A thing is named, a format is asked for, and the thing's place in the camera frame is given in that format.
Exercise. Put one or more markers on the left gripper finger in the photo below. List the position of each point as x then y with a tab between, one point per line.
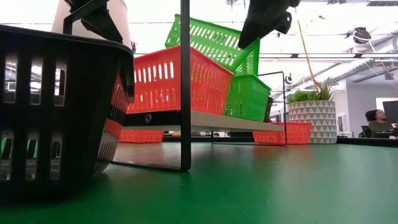
105	25

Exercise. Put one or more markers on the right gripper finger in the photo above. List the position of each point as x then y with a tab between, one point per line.
250	35

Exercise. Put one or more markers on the red slotted plastic basket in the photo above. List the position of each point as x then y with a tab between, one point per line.
141	136
298	133
149	63

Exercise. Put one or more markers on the white shade table lamp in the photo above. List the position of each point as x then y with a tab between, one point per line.
59	23

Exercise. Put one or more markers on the small black mounted device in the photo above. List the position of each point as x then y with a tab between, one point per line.
289	78

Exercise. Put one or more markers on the black round ceiling device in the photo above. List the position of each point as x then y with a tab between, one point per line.
361	35

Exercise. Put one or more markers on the succulent in patterned white pot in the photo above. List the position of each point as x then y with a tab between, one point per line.
312	121

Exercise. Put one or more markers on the black office chair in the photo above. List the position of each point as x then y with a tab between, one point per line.
366	131

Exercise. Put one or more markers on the person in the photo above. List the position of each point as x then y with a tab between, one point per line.
377	126

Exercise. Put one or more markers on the dark computer monitor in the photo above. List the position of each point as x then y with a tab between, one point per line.
391	112

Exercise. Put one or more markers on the silver ceiling duct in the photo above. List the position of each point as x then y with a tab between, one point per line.
357	67

